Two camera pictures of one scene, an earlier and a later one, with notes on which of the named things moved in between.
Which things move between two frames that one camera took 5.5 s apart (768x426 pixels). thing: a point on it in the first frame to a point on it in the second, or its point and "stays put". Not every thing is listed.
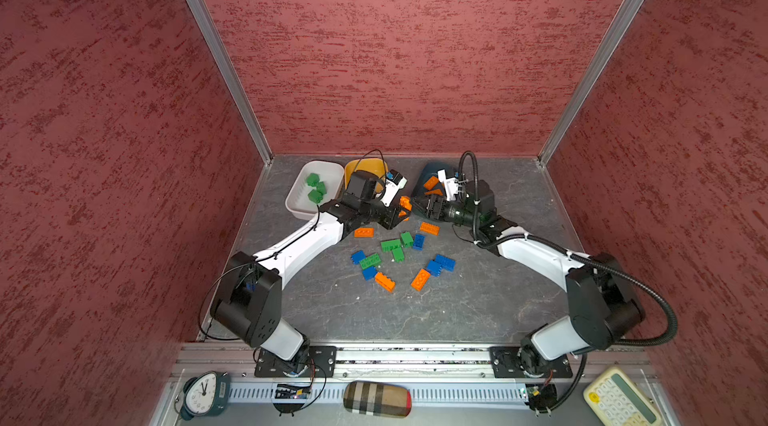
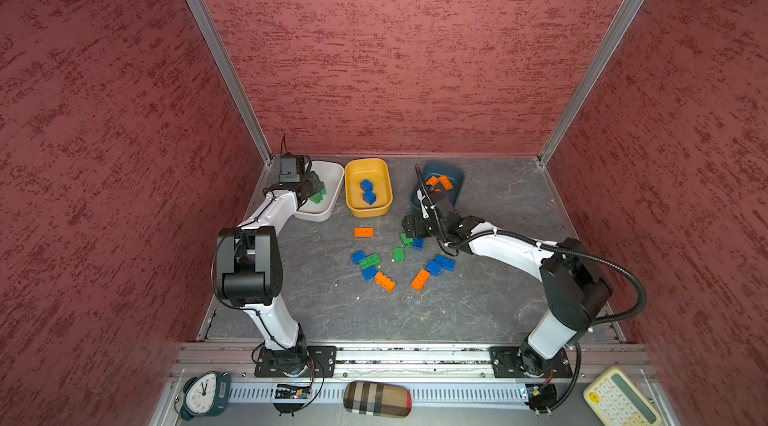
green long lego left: [370, 261] stays put
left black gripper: [391, 218] to [316, 186]
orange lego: [386, 282] stays put
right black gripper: [431, 209] to [409, 227]
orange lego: [364, 232] stays put
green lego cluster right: [407, 239] stays put
